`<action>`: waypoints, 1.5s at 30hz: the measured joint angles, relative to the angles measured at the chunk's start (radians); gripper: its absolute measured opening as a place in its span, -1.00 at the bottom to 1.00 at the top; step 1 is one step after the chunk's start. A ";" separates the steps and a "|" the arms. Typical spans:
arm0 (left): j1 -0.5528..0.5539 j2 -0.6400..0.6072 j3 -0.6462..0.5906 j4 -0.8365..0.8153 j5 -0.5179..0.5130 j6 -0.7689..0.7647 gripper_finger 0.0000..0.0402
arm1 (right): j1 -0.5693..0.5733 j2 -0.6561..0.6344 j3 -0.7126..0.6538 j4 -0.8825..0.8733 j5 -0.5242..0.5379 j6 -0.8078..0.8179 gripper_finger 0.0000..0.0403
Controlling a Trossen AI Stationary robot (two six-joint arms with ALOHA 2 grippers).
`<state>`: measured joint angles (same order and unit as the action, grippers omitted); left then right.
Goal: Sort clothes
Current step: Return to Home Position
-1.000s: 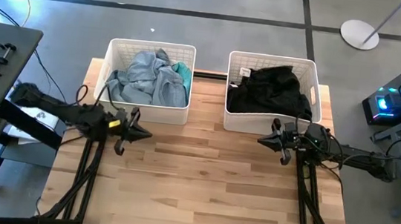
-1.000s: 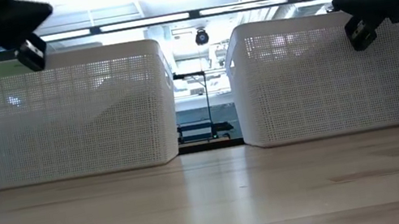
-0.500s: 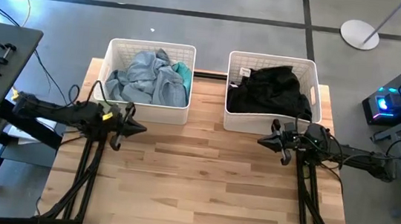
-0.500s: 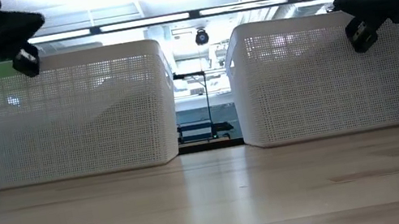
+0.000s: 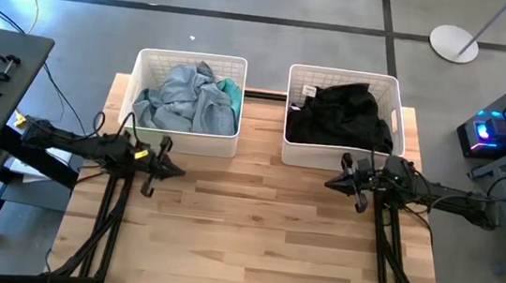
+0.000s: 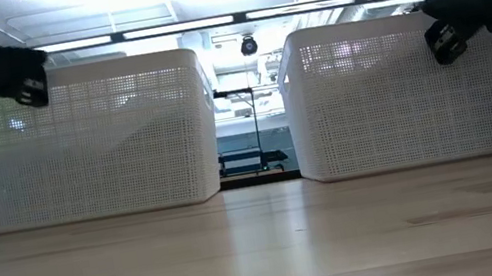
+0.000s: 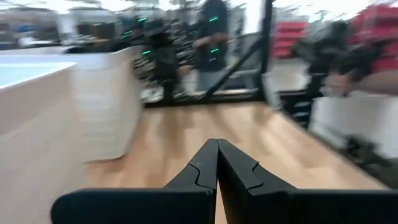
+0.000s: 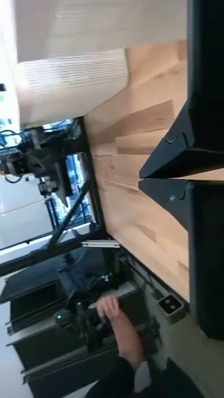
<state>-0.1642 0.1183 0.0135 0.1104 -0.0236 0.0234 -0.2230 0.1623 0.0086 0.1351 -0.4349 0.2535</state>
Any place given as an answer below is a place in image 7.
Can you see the red stacked bins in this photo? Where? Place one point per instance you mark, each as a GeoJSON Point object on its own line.
{"type": "Point", "coordinates": [289, 39]}

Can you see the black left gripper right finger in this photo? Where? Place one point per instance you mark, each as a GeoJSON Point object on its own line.
{"type": "Point", "coordinates": [273, 205]}

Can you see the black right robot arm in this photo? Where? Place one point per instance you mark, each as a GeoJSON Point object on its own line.
{"type": "Point", "coordinates": [164, 59]}

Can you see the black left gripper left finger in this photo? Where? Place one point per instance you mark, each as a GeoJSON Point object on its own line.
{"type": "Point", "coordinates": [174, 202]}

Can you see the person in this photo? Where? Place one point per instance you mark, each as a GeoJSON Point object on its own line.
{"type": "Point", "coordinates": [382, 37]}
{"type": "Point", "coordinates": [211, 31]}

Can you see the person's hand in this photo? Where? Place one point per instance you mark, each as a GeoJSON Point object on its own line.
{"type": "Point", "coordinates": [337, 84]}

